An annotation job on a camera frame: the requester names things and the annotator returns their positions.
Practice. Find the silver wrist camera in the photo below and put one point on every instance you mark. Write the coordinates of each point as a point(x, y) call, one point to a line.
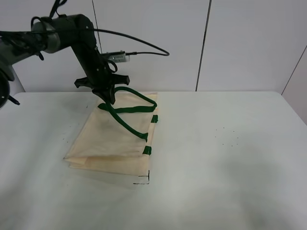
point(117, 57)

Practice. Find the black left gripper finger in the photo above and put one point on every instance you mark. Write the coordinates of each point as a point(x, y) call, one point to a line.
point(104, 96)
point(111, 95)

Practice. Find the white linen bag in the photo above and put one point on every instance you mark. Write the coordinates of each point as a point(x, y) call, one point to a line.
point(105, 145)

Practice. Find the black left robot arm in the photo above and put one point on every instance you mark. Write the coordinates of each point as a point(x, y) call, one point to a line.
point(53, 35)

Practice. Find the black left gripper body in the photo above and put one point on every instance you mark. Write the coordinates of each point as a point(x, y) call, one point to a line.
point(100, 73)

